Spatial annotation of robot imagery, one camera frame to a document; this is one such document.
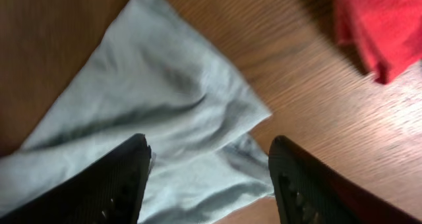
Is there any red t-shirt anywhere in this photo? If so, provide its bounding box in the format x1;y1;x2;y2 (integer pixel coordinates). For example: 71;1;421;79
334;0;421;84

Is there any light blue t-shirt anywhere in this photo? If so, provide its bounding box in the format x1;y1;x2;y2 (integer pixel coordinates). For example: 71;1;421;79
1;0;274;223

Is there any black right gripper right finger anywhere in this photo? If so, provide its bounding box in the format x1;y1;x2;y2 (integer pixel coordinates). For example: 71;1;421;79
268;136;421;224

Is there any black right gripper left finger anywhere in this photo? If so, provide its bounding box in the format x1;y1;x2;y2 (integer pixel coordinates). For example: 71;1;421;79
1;134;152;224

